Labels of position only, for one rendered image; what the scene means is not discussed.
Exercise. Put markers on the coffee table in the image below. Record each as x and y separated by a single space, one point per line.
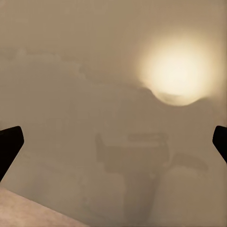
118 101

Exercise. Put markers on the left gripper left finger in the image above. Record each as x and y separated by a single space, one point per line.
11 141

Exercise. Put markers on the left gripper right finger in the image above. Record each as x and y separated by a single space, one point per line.
220 141

